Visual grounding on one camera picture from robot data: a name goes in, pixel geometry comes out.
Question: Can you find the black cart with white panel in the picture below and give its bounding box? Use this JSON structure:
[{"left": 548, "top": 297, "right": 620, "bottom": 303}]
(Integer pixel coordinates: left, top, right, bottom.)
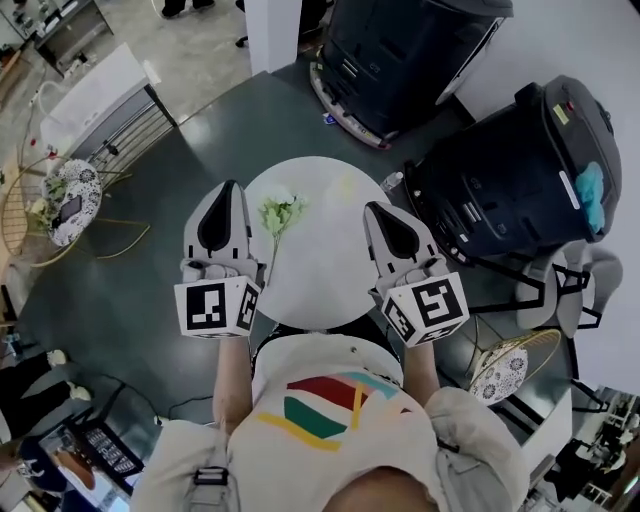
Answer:
[{"left": 308, "top": 0, "right": 515, "bottom": 149}]

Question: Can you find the black cart with grey lid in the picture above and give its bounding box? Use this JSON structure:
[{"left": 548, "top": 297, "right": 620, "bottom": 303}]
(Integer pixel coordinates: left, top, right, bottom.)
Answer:
[{"left": 403, "top": 74, "right": 624, "bottom": 266}]

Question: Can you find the white side desk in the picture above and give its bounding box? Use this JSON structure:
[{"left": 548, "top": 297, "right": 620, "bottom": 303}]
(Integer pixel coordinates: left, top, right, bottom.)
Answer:
[{"left": 504, "top": 384, "right": 574, "bottom": 461}]

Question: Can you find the black white patterned cushion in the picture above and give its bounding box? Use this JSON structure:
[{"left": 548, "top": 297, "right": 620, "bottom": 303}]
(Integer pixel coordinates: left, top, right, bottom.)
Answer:
[
  {"left": 468, "top": 347, "right": 530, "bottom": 405},
  {"left": 42, "top": 159, "right": 104, "bottom": 248}
]

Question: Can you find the grey metal desk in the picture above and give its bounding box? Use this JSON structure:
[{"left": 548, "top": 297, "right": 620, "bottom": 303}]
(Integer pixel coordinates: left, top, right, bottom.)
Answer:
[{"left": 34, "top": 0, "right": 114, "bottom": 76}]

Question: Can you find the white green flowers bunch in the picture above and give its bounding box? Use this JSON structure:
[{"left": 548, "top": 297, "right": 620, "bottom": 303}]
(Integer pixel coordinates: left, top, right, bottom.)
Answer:
[{"left": 257, "top": 184, "right": 309, "bottom": 286}]

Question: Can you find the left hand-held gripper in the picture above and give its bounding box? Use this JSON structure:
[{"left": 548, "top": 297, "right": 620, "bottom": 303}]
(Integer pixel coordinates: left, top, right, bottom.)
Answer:
[{"left": 173, "top": 179, "right": 266, "bottom": 341}]

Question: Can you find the black phone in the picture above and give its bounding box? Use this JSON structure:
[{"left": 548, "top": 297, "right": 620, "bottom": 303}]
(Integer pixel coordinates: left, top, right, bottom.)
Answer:
[{"left": 59, "top": 194, "right": 84, "bottom": 224}]

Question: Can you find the black laptop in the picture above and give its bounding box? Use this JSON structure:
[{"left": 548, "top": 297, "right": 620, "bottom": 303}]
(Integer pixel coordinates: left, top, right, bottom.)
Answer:
[{"left": 74, "top": 424, "right": 146, "bottom": 489}]

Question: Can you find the grey chair with black frame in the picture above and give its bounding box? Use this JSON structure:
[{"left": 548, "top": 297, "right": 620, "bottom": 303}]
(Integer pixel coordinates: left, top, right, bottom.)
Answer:
[
  {"left": 469, "top": 247, "right": 569, "bottom": 319},
  {"left": 557, "top": 244, "right": 625, "bottom": 339}
]

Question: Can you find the white round table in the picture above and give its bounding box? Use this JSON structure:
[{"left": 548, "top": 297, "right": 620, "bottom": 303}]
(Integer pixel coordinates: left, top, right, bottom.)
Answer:
[{"left": 243, "top": 156, "right": 401, "bottom": 331}]

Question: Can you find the person's right forearm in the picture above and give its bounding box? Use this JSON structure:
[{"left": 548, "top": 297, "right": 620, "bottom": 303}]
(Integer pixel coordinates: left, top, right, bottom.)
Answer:
[{"left": 402, "top": 342, "right": 444, "bottom": 407}]

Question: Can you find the person's cream printed top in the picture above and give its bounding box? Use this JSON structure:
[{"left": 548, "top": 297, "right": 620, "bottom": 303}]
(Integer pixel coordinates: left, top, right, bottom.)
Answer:
[{"left": 130, "top": 332, "right": 531, "bottom": 512}]

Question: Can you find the teal cloth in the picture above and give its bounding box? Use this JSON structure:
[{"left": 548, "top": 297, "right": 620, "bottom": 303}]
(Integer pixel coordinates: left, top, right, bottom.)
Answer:
[{"left": 574, "top": 160, "right": 606, "bottom": 235}]

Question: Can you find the white faucet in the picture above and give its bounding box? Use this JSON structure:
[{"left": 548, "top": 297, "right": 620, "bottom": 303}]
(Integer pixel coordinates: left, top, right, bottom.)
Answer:
[{"left": 29, "top": 79, "right": 66, "bottom": 119}]

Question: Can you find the gold wire chair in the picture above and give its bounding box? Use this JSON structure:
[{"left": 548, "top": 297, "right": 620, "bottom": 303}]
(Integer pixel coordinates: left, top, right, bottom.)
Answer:
[
  {"left": 467, "top": 328, "right": 564, "bottom": 406},
  {"left": 0, "top": 155, "right": 151, "bottom": 269}
]

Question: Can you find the person's left forearm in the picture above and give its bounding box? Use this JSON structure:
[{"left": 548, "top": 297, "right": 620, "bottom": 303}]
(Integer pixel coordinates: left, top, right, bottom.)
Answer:
[{"left": 212, "top": 335, "right": 254, "bottom": 436}]

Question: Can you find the white sink cabinet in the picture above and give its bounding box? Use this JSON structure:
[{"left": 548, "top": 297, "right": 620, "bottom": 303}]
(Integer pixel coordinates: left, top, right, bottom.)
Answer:
[{"left": 39, "top": 42, "right": 179, "bottom": 174}]

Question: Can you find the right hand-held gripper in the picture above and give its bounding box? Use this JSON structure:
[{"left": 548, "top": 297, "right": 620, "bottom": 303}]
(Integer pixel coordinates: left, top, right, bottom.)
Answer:
[{"left": 363, "top": 201, "right": 470, "bottom": 348}]

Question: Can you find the black office chair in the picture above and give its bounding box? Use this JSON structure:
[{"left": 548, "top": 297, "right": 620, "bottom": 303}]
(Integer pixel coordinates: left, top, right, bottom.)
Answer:
[{"left": 234, "top": 0, "right": 251, "bottom": 49}]

